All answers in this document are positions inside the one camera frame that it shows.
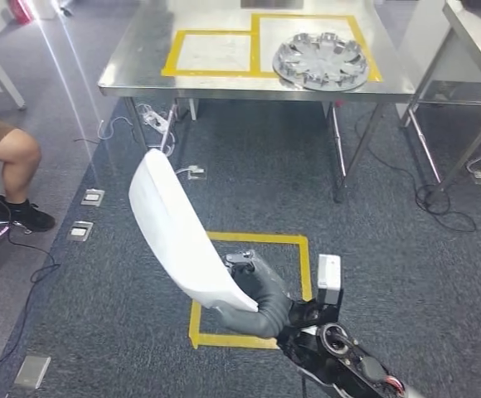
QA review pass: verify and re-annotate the red plastic object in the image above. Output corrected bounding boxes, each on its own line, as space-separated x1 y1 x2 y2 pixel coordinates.
8 0 35 26

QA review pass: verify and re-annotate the steel workbench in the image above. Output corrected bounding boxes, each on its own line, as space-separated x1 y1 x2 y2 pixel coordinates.
98 0 416 204

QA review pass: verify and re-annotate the silver wheel hubcap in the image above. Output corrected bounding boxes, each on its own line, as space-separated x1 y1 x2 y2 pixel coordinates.
272 32 369 93

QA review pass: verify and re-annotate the steel table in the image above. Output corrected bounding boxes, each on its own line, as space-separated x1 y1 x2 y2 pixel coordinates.
396 0 481 194

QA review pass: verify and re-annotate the white table leg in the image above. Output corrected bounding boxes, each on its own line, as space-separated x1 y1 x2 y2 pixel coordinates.
0 0 27 111

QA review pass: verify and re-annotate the metal floor socket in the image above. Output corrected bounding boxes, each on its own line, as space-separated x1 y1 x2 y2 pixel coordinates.
80 188 106 208
13 355 52 391
67 221 94 243

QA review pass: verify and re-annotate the person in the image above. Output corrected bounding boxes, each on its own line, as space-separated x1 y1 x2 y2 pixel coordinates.
0 82 56 289

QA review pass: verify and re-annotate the white curved plastic part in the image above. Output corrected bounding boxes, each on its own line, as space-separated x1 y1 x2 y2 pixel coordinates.
128 148 259 313

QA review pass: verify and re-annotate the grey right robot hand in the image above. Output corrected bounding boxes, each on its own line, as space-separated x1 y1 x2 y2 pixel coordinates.
215 250 293 339

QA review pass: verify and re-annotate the white power strip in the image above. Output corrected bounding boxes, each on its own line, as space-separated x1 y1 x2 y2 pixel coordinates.
141 109 170 134

